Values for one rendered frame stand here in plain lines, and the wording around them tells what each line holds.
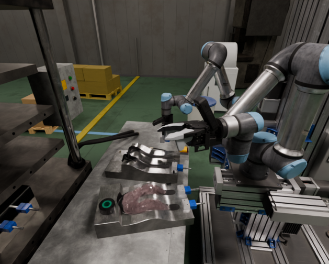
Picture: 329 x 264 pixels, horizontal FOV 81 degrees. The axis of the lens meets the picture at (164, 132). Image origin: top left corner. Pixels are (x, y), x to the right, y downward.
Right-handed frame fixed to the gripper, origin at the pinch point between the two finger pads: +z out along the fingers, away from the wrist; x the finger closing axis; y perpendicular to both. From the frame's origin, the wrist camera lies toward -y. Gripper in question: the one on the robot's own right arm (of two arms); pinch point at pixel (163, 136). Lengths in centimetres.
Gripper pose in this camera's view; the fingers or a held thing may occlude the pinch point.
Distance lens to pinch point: 154.5
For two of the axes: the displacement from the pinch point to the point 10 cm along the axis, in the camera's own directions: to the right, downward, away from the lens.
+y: 9.9, 0.7, -1.2
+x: 1.4, -4.9, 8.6
